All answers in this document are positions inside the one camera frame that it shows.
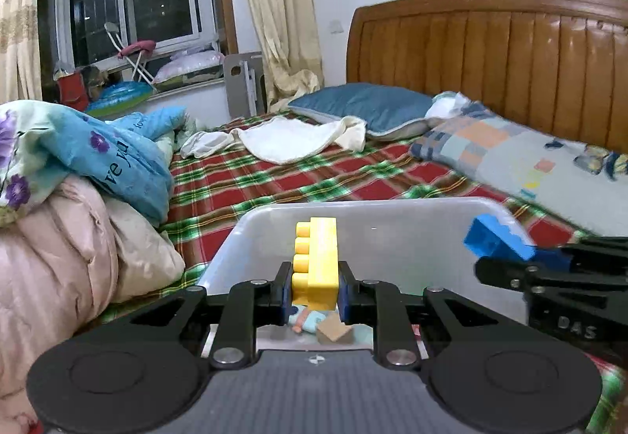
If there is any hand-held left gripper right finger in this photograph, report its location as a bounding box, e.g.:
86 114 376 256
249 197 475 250
338 261 535 368

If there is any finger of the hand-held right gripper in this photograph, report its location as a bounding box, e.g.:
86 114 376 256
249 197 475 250
532 237 628 270
475 256 628 303

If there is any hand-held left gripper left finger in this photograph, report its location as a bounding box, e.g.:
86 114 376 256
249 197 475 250
93 261 294 368

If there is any pale blue toy figure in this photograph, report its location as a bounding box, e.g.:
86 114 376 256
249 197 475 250
287 304 339 334

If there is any wooden cube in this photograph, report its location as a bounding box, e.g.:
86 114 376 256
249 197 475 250
315 314 355 345

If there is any yellow toy brick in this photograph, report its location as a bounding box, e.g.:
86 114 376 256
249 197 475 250
290 217 340 310

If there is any blue toy brick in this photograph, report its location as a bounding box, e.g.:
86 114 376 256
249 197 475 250
464 214 538 263

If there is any white plastic container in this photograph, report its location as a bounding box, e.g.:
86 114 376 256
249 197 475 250
199 197 540 356

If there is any red green plaid bed sheet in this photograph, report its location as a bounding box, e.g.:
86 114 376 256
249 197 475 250
98 113 628 434

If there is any patchwork print pillow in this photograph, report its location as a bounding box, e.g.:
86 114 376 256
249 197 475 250
409 91 628 239

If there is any white towel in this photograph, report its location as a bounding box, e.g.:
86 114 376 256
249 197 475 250
230 116 368 165

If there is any white crumpled cloth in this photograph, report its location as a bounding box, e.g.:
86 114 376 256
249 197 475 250
179 130 236 159

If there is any blue pillow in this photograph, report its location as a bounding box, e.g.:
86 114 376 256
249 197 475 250
287 82 435 139

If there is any grey board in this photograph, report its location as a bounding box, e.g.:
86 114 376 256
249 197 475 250
223 51 268 117

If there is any floral blue blanket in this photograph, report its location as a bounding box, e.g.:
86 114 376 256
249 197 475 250
0 99 190 226

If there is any wooden headboard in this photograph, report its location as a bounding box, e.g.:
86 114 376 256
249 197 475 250
346 0 628 157

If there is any pink quilt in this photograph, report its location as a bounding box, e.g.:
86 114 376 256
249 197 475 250
0 176 186 434

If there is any white pink pillow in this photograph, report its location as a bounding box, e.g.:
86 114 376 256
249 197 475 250
152 49 226 86

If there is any folding chair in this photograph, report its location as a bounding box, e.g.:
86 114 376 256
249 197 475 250
104 22 158 86

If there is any red bag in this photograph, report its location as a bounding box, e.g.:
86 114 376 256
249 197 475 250
54 71 90 112

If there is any blue swim ring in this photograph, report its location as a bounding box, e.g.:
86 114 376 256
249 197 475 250
84 83 154 118

